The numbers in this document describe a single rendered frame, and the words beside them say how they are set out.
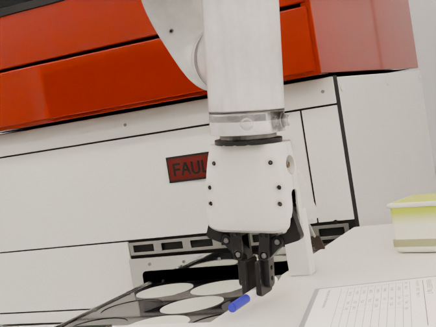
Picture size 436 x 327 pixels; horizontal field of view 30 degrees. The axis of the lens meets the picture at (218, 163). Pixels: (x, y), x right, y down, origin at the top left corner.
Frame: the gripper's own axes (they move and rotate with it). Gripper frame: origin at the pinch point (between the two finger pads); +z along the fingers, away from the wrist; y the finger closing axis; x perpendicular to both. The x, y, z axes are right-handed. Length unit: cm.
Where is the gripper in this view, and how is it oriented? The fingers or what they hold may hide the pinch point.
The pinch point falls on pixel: (256, 275)
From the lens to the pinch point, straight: 92.4
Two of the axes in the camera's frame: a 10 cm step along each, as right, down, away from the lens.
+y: -9.0, 0.1, 4.3
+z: 0.6, 9.9, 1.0
